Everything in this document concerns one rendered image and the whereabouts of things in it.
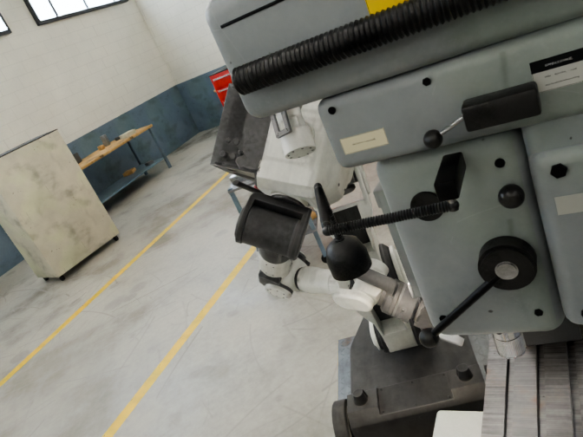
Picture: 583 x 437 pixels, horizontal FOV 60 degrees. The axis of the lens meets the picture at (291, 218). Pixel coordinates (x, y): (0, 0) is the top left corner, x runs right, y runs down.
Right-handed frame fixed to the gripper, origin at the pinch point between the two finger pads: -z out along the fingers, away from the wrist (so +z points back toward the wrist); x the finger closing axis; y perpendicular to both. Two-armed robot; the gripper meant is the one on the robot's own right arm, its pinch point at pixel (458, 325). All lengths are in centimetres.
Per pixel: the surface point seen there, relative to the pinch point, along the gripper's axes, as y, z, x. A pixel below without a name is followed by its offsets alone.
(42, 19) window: 530, 746, -332
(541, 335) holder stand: 5.3, -17.9, 2.3
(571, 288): -29, -3, 51
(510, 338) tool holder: -22.8, -3.2, 30.0
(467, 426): -15.3, -10.2, -13.6
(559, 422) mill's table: -16.5, -22.3, 5.0
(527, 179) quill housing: -25, 7, 61
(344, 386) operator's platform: 26, 20, -97
